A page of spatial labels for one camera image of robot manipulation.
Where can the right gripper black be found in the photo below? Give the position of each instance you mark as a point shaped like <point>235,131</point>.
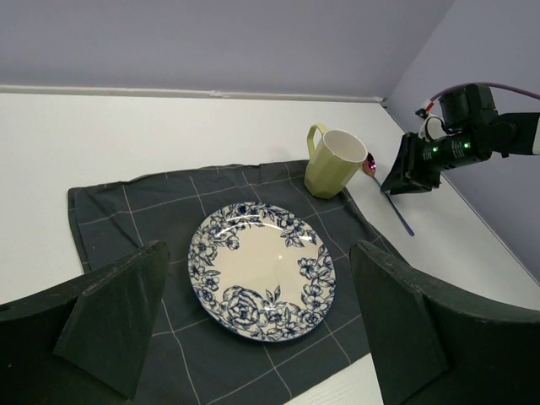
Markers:
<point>419,162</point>

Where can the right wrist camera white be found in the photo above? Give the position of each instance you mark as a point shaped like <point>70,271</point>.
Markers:
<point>432,127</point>

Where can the blue floral plate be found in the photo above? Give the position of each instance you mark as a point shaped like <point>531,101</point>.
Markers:
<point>261,272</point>

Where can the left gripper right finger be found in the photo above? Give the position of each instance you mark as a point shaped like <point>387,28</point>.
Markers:
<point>434,343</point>

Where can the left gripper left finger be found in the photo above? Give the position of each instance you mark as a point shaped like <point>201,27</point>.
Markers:
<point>84,341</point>

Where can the pale green mug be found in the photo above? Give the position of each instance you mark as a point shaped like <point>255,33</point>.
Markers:
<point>335,156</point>

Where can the dark checked cloth napkin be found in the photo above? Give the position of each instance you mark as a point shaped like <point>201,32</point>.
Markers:
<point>191,358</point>

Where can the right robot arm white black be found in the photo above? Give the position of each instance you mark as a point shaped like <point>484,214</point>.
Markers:
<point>461,127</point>

